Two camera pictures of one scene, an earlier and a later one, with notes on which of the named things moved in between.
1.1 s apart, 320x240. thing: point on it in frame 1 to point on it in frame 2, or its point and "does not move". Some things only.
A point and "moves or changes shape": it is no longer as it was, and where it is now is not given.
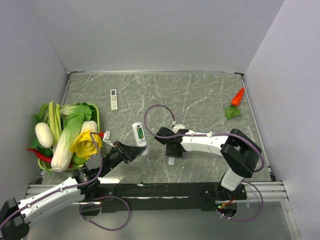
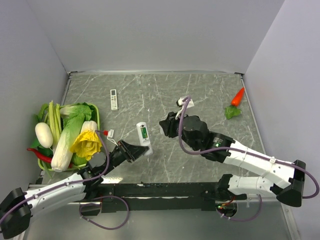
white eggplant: [44, 135] does not move
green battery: [141, 133] moves or changes shape
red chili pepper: [43, 157] does not move
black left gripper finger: [131, 151] does not move
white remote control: [139, 135] moves or changes shape
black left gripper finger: [131, 152] does not move
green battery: [138, 131] moves or changes shape
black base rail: [161, 197] does not move
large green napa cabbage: [74, 115] does not move
